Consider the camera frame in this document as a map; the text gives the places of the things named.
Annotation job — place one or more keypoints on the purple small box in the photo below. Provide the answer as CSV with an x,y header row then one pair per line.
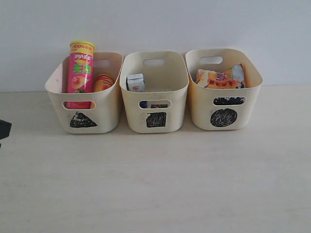
x,y
159,106

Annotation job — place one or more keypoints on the white and blue small box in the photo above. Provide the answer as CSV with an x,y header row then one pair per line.
x,y
135,82

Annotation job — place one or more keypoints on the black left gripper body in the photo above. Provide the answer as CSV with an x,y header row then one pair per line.
x,y
5,128

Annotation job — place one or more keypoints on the pink Lay's chips can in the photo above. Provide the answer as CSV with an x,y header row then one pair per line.
x,y
80,73

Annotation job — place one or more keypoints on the orange instant noodle bag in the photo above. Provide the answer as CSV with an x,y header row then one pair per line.
x,y
232,78

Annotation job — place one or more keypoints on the cream bin square mark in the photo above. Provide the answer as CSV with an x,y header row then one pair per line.
x,y
166,82

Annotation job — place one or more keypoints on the cream bin triangle mark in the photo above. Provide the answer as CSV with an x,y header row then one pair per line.
x,y
105,115

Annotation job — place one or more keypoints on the cream bin circle mark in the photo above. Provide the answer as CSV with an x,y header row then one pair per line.
x,y
204,113

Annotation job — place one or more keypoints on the yellow Lay's chips can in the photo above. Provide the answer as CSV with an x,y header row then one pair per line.
x,y
102,82

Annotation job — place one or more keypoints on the blue instant noodle bag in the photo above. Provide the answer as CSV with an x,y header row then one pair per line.
x,y
227,101

